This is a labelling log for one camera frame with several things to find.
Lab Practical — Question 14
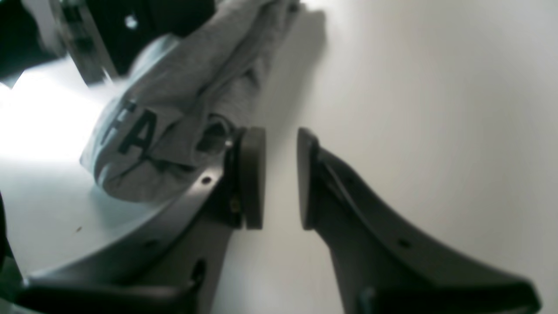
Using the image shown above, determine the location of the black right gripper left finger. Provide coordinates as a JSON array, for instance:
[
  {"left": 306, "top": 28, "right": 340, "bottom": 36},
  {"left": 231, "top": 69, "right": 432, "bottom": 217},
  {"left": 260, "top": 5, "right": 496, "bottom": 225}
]
[{"left": 15, "top": 127, "right": 266, "bottom": 314}]

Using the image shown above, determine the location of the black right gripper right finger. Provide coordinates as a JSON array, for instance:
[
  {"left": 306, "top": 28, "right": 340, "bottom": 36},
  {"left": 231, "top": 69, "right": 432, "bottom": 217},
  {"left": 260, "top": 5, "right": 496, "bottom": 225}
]
[{"left": 297, "top": 127, "right": 541, "bottom": 314}]

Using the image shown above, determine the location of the heather grey T-shirt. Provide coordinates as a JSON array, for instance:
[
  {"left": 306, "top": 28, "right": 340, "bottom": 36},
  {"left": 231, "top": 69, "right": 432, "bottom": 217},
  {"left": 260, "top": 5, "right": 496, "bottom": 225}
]
[{"left": 80, "top": 0, "right": 301, "bottom": 202}]

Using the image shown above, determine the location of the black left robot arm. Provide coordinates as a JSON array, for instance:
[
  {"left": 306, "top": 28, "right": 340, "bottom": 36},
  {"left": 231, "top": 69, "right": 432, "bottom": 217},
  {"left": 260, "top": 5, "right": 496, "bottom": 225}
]
[{"left": 0, "top": 0, "right": 217, "bottom": 87}]

